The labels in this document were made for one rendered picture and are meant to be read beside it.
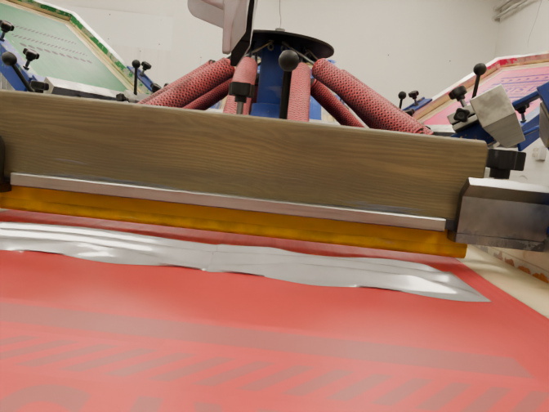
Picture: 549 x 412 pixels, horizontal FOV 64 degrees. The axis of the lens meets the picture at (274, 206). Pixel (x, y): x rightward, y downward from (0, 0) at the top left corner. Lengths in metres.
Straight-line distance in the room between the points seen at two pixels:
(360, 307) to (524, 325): 0.09
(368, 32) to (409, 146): 4.36
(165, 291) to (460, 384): 0.15
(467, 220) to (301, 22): 4.35
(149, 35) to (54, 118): 4.43
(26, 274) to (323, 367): 0.17
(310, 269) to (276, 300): 0.05
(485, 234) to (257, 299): 0.21
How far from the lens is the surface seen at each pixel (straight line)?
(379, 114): 1.01
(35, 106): 0.41
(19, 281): 0.26
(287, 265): 0.29
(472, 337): 0.25
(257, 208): 0.35
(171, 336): 0.19
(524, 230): 0.40
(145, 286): 0.25
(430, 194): 0.38
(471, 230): 0.38
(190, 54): 4.69
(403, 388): 0.18
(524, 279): 0.41
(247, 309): 0.23
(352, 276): 0.29
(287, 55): 0.61
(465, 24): 4.99
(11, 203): 0.44
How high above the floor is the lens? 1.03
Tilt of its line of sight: 7 degrees down
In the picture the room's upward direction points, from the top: 6 degrees clockwise
